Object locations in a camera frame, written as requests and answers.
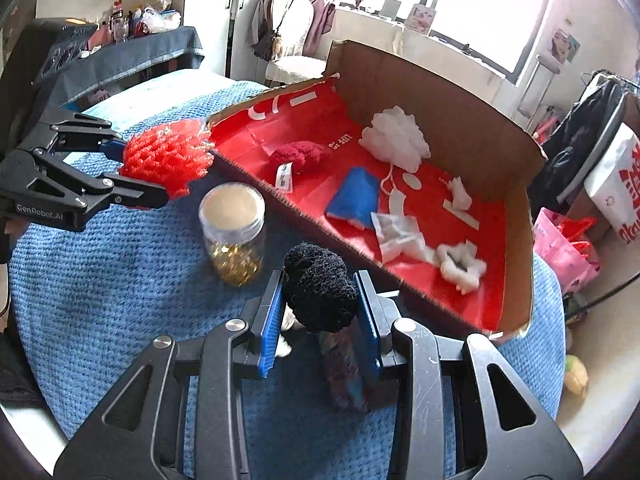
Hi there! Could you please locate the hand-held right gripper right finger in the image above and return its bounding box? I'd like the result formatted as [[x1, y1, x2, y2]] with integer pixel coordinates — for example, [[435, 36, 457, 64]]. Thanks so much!
[[352, 270, 585, 480]]

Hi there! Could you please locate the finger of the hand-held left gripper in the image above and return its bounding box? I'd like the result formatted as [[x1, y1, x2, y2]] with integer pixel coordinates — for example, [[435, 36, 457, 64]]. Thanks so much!
[[75, 175, 170, 217], [35, 107, 128, 161]]

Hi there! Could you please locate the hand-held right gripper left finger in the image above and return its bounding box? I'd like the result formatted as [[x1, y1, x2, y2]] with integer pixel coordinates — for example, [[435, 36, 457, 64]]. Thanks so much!
[[54, 269, 287, 480]]

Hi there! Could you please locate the red mesh bath pouf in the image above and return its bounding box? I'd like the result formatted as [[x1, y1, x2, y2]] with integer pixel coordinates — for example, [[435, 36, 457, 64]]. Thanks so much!
[[120, 119, 216, 200]]

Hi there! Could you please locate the black mesh bath pouf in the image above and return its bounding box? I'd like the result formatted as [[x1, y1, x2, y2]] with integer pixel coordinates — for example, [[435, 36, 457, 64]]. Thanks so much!
[[282, 244, 360, 333]]

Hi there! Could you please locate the white fluffy ring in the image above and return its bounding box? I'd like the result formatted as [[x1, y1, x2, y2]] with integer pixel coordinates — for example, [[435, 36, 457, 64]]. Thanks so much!
[[436, 240, 488, 295]]

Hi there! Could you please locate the white cloth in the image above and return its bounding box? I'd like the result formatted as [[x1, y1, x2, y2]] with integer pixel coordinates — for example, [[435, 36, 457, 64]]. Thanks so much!
[[371, 212, 436, 266]]

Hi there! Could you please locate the blue cloth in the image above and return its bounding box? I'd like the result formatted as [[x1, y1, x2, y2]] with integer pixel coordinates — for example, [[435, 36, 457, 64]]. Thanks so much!
[[325, 166, 382, 231]]

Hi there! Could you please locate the dark red towel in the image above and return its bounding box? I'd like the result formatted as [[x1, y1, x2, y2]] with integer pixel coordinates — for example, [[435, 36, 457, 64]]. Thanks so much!
[[269, 141, 332, 192]]

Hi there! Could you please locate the cardboard box with red inside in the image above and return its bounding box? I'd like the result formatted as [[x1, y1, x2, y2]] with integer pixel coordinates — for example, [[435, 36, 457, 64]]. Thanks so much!
[[206, 39, 548, 338]]

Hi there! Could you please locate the blue knitted blanket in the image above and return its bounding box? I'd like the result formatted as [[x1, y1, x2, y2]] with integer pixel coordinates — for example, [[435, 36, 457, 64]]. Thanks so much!
[[7, 80, 566, 480]]

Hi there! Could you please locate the glass jar with yellow capsules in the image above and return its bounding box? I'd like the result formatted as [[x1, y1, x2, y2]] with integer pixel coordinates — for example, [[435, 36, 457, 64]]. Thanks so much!
[[199, 183, 266, 288]]

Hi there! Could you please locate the pale blue bed sheet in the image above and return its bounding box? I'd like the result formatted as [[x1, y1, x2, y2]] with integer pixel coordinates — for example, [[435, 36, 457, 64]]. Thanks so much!
[[82, 71, 268, 133]]

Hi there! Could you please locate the table with dark cloth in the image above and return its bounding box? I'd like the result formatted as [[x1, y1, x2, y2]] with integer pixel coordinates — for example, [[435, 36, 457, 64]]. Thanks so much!
[[60, 26, 206, 111]]

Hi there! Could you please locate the white plastic bag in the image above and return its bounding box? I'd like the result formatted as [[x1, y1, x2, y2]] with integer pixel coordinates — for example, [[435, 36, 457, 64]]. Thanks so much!
[[141, 7, 182, 33]]

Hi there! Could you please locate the small white wrapped packet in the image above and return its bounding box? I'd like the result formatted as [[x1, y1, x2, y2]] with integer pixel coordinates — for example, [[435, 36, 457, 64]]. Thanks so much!
[[446, 177, 473, 211]]

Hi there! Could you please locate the white wardrobe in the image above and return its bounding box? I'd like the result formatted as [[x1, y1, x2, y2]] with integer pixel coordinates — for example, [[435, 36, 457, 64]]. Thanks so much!
[[185, 0, 261, 81]]

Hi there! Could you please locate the white mesh bath pouf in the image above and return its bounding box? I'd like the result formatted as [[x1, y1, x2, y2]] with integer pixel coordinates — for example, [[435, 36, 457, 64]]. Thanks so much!
[[359, 106, 432, 196]]

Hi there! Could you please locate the dark hanging bag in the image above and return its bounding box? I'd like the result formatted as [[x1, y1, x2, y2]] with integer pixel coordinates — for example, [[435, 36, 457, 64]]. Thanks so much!
[[250, 0, 283, 61]]

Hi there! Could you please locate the white chair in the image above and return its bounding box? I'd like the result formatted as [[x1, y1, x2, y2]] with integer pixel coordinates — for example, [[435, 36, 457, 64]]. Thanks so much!
[[264, 0, 328, 86]]

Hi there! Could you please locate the pink plastic bag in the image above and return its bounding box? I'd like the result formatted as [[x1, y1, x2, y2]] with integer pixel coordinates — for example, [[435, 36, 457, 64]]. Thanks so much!
[[532, 207, 601, 296]]

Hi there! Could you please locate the green and white plush toy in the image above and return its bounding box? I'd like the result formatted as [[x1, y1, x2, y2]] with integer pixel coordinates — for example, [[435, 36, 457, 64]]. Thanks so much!
[[564, 355, 590, 396]]

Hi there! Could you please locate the red plastic bag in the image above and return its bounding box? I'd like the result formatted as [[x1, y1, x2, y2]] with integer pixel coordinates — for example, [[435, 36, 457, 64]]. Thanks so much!
[[557, 215, 598, 261]]

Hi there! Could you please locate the black jacket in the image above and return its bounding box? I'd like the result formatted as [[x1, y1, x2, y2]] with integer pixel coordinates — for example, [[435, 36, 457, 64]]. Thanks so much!
[[527, 77, 626, 211]]

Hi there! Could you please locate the pink curtain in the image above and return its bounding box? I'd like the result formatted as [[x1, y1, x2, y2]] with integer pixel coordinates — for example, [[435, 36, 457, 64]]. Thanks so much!
[[302, 0, 381, 58]]

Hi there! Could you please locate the white bag with red print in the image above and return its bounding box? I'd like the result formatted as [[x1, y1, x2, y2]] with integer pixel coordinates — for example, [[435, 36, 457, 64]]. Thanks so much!
[[584, 122, 640, 246]]

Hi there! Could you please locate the white draped table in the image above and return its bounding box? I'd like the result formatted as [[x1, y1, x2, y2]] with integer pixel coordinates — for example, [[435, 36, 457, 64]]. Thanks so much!
[[327, 6, 507, 108]]

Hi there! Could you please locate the pink greeting card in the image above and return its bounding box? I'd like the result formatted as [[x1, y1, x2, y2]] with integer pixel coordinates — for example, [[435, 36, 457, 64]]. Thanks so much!
[[407, 4, 436, 33]]

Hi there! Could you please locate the metal crutch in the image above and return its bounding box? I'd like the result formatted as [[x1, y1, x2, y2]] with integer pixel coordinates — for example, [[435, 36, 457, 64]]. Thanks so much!
[[515, 54, 562, 126]]

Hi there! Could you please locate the wall picture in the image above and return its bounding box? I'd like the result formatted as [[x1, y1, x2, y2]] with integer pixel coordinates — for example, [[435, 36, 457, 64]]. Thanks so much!
[[552, 27, 581, 63]]

